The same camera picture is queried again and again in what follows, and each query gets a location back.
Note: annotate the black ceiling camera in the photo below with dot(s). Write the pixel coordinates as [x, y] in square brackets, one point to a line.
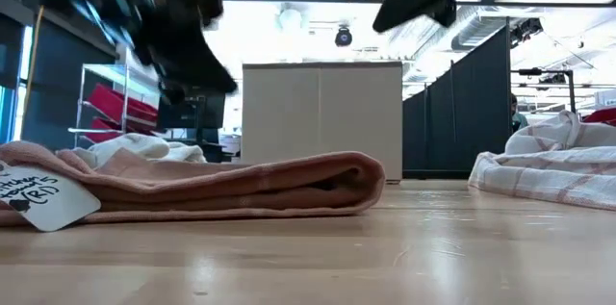
[343, 37]

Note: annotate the silver ventilation duct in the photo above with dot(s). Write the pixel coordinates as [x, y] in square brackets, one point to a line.
[481, 31]

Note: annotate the black partition panel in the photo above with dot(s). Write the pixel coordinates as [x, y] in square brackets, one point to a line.
[462, 122]

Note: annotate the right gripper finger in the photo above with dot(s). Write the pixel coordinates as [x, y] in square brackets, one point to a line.
[409, 2]
[446, 12]

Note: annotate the beige fabric box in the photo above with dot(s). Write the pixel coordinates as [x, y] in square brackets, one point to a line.
[322, 117]

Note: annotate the plain white towel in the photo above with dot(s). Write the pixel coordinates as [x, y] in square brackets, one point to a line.
[144, 146]

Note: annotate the white round ceiling fixture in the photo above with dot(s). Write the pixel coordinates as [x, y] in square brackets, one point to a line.
[291, 18]

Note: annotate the pink terracotta towel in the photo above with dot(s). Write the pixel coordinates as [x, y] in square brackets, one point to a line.
[216, 185]

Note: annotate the white paper tag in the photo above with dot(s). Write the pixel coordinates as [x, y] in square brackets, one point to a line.
[48, 204]

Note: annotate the background robot station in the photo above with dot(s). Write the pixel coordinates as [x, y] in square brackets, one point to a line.
[570, 83]

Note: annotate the white red-checked towel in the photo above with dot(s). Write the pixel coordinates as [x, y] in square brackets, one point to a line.
[553, 170]

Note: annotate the black studio light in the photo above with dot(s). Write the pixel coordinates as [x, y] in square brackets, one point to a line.
[527, 30]

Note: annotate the black monitor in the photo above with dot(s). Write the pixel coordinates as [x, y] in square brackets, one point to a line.
[202, 112]

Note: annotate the person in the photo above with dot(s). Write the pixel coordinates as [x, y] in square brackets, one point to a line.
[517, 119]

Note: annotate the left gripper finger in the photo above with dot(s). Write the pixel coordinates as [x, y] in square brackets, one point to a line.
[197, 69]
[172, 94]

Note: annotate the metal shelf rack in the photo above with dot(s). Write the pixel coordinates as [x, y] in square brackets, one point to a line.
[126, 98]

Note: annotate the red storage bin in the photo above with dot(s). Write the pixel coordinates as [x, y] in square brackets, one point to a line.
[103, 133]
[122, 105]

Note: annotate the red background cart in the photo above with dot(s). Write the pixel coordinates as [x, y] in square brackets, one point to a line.
[601, 115]

